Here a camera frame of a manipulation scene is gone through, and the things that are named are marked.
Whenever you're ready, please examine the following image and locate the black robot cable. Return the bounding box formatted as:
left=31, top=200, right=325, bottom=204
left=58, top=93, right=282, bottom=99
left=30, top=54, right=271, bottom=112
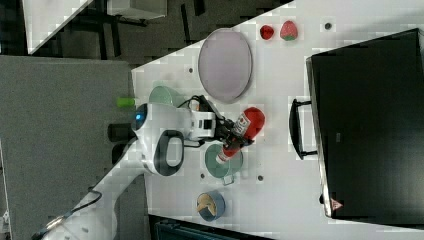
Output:
left=31, top=186, right=103, bottom=239

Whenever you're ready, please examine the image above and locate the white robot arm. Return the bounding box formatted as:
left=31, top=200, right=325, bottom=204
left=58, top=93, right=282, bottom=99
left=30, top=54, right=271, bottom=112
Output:
left=31, top=95, right=265, bottom=240

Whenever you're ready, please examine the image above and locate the blue bowl with contents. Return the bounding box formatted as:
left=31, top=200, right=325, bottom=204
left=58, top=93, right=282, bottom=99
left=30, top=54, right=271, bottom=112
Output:
left=196, top=190, right=226, bottom=222

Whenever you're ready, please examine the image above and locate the green cylinder object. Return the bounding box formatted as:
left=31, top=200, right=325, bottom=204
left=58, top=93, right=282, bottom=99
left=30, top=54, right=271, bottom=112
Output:
left=116, top=97, right=136, bottom=108

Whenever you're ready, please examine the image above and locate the white background table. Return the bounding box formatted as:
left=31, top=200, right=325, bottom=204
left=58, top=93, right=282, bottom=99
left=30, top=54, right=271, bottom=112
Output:
left=21, top=0, right=93, bottom=55

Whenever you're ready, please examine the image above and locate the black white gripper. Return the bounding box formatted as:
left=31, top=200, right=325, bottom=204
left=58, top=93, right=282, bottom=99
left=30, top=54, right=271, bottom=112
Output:
left=191, top=95, right=254, bottom=150

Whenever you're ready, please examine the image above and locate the dark red berry toy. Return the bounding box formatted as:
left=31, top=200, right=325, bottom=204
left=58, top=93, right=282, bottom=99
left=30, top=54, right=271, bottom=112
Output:
left=260, top=25, right=274, bottom=40

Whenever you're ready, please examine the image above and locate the grey partition panel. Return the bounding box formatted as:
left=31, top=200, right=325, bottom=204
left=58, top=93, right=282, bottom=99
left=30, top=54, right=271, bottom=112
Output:
left=0, top=56, right=132, bottom=240

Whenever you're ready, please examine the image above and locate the red plush ketchup bottle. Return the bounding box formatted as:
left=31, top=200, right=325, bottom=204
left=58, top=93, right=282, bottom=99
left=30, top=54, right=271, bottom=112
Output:
left=219, top=107, right=265, bottom=162

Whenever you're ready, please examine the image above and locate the green bowl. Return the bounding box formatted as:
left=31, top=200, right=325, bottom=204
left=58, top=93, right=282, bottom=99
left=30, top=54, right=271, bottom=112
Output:
left=149, top=86, right=185, bottom=107

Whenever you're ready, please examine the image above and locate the strawberry toy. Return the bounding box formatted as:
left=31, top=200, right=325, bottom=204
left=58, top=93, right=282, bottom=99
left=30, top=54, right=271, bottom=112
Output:
left=280, top=21, right=298, bottom=41

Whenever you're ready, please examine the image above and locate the round grey plate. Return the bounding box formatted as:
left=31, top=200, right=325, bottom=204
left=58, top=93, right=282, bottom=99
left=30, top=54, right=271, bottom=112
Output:
left=198, top=28, right=253, bottom=103

